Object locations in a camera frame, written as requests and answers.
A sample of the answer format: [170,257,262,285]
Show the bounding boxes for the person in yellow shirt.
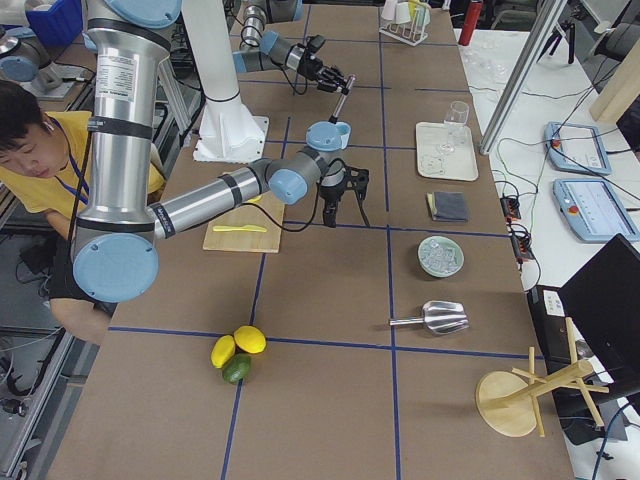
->
[1,80,111,345]

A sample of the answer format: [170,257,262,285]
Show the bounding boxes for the yellow lemon right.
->
[233,325,267,354]

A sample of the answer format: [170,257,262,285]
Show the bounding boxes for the steel muddler with black tip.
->
[328,74,356,124]

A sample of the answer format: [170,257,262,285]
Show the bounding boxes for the teach pendant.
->
[552,179,639,243]
[543,122,612,175]

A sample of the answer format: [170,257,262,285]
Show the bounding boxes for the green bowl of ice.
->
[417,236,464,278]

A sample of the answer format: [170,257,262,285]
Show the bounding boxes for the upper teach pendant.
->
[543,122,612,175]

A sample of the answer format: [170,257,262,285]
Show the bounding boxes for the aluminium frame post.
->
[479,0,568,155]

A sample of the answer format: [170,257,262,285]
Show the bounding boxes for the wooden cup tree stand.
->
[475,317,609,437]

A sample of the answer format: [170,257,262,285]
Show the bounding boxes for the white wire cup rack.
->
[379,0,431,46]

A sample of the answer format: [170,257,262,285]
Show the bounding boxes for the yellow plastic knife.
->
[212,224,268,233]

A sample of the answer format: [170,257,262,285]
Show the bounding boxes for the lower teach pendant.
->
[552,179,639,243]

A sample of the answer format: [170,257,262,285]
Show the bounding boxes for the cream bear serving tray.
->
[415,122,479,182]

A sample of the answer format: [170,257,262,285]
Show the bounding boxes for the clear wine glass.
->
[437,100,470,154]

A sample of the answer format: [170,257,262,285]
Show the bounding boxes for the green lime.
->
[222,353,252,384]

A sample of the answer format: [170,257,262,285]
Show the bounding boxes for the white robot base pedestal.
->
[181,0,268,163]

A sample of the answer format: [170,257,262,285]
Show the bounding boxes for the wooden cutting board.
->
[203,192,285,253]

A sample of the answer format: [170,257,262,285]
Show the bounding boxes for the yellow lemon left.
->
[210,335,236,369]

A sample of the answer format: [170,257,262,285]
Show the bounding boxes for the steel ice scoop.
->
[388,300,469,336]

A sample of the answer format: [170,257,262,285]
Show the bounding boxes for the black computer monitor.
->
[527,234,639,404]

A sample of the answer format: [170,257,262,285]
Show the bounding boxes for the blue storage bin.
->
[26,0,83,47]

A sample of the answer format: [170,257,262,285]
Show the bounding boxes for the grey folded cloth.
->
[426,191,469,222]

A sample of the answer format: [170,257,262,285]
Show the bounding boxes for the yellow lemon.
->
[233,325,267,354]
[210,335,236,369]

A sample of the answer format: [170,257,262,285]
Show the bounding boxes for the red bottle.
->
[458,0,484,46]

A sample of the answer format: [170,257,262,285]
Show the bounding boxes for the light blue plastic cup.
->
[334,121,351,150]

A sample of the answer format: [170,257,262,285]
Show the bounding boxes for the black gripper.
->
[296,35,349,94]
[319,158,369,228]

